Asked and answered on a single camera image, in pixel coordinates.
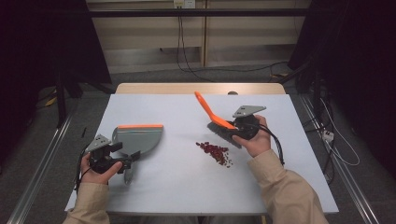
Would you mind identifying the scatter of red beans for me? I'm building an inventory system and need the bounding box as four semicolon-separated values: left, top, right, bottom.
195;141;233;169

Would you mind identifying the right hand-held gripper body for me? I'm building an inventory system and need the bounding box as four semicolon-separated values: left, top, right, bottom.
233;105;267;140

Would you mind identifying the white wall socket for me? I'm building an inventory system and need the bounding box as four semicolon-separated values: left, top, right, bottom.
173;0;197;9

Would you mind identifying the wooden table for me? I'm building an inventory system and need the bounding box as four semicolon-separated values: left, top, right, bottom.
115;82;287;96

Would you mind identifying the black metal stand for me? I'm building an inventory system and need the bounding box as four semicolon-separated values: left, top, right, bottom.
53;68;117;129

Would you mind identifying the black hanging wall cable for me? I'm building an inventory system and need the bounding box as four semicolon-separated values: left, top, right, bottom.
176;15;216;83

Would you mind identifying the white power strip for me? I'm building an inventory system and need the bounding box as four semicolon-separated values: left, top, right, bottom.
321;130;335;143

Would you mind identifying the aluminium floor rail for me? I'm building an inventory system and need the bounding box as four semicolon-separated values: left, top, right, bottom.
298;94;382;224
6;108;78;224

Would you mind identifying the white floor cable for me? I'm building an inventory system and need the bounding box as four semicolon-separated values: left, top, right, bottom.
319;97;361;167

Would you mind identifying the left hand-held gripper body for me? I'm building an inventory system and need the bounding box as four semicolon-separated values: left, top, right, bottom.
85;133;132;175

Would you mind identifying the white table mat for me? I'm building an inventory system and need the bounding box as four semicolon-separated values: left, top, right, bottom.
64;93;340;216

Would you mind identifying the left hand-held gripper black cable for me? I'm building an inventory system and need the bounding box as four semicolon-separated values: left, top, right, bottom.
74;148;92;193

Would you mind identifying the person's right hand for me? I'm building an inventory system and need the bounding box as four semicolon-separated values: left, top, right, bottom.
232;115;272;158

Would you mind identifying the grey dustpan with orange edge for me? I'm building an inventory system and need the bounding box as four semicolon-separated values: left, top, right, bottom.
111;124;164;186

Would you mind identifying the black curtain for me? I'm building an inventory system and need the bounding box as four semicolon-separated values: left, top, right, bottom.
0;0;112;162
287;0;396;180

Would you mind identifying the hand-held gripper black cable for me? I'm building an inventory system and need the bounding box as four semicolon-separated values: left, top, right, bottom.
74;148;92;193
248;122;286;166

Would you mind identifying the right hand-held gripper black cable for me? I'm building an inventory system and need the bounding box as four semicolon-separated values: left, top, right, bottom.
248;122;286;166

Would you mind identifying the black horizontal bar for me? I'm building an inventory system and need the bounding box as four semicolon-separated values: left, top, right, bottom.
88;8;314;18

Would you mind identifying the orange brush with grey bristles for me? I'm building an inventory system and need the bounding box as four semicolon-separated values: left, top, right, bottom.
194;91;244;149

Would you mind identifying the person's left hand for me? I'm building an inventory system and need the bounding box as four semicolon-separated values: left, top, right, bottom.
79;152;123;185

